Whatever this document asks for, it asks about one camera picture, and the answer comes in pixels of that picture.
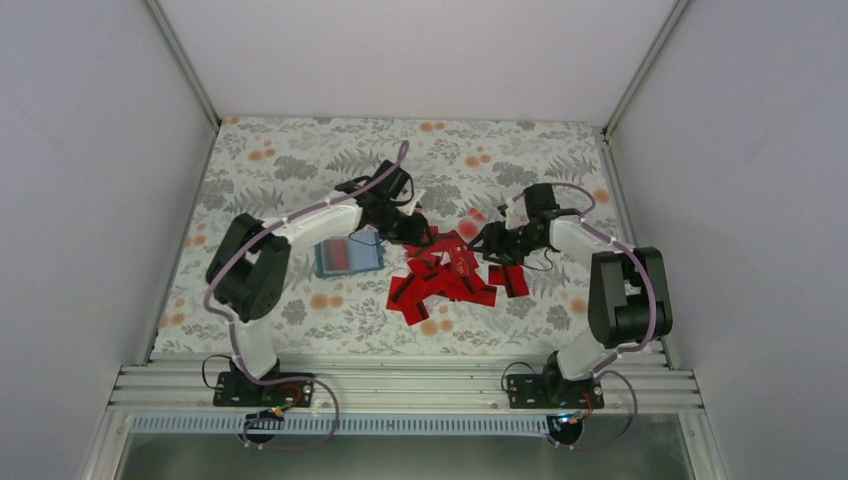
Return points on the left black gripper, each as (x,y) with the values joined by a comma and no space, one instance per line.
(413,233)

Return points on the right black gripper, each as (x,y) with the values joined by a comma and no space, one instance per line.
(495,238)

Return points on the teal card holder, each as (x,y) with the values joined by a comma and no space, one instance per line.
(359,252)

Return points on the red card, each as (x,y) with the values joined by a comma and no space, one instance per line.
(414,313)
(510,278)
(335,256)

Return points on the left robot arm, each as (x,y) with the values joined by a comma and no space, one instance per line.
(246,276)

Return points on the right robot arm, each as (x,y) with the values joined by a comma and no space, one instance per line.
(629,304)

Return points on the white red-circle card right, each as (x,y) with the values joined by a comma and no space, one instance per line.
(471,224)

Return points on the pile of red cards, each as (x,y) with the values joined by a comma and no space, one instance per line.
(447,269)

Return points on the red card front bottom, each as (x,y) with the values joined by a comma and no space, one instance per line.
(414,313)

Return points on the floral table mat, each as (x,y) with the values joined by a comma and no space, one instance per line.
(269,167)

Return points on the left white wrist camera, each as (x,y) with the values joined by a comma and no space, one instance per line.
(413,204)

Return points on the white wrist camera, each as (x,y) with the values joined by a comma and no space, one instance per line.
(513,214)
(413,204)

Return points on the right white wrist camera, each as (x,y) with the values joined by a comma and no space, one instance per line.
(513,214)

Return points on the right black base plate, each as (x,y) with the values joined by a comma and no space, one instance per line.
(534,391)

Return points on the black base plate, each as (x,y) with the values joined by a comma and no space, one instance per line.
(233,389)
(534,391)

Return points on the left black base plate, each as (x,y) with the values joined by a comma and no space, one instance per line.
(233,389)

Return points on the grey slotted cable duct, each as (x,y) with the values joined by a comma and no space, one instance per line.
(346,424)

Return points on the aluminium rail frame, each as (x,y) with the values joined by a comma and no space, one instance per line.
(420,384)

